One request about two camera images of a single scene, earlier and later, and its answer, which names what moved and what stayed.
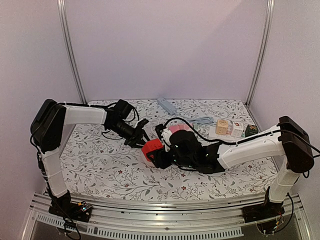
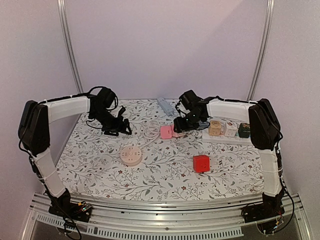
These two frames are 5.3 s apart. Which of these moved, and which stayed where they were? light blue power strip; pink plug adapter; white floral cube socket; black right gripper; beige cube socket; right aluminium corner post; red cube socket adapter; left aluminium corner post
Moved: white floral cube socket; red cube socket adapter; beige cube socket; pink plug adapter; black right gripper
Stayed: left aluminium corner post; right aluminium corner post; light blue power strip
